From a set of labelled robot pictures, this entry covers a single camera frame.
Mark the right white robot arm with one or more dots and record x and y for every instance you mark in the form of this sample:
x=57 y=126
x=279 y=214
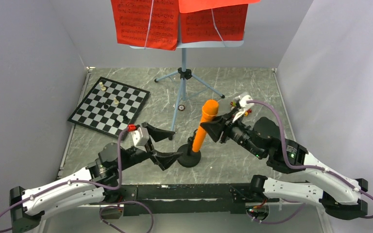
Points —
x=339 y=196

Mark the brown poker chip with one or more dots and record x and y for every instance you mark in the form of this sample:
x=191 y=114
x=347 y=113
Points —
x=181 y=107

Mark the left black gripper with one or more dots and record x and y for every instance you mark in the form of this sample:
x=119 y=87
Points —
x=164 y=159

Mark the colourful toy block car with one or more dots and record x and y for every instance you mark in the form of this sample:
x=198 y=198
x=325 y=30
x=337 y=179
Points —
x=234 y=104

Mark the light blue music stand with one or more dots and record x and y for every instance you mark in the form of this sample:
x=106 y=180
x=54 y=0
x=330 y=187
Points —
x=185 y=73

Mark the small electronics box left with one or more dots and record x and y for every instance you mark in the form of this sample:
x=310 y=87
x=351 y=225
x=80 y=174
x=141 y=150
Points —
x=111 y=213

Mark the electronics board right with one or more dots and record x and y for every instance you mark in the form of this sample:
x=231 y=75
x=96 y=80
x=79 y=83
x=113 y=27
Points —
x=258 y=212

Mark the left red sheet music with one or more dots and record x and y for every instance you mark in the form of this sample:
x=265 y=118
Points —
x=151 y=24

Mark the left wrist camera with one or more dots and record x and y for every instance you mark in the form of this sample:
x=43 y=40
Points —
x=140 y=138

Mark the black white chessboard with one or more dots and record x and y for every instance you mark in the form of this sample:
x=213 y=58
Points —
x=109 y=107

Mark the black microphone desk stand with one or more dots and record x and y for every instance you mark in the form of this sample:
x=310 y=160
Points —
x=189 y=158

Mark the orange toy microphone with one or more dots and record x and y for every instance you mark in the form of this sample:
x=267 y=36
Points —
x=209 y=111

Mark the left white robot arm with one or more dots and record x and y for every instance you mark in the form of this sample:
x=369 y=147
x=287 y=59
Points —
x=99 y=181

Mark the red sheet music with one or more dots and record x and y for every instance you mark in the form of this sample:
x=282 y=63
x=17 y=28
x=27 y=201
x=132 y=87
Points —
x=196 y=23
x=151 y=24

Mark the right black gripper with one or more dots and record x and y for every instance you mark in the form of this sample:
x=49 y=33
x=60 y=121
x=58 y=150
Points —
x=213 y=128

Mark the right red sheet music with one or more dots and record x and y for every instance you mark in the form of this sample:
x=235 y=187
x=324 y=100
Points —
x=196 y=23

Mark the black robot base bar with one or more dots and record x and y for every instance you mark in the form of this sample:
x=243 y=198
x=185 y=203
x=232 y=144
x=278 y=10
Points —
x=184 y=198

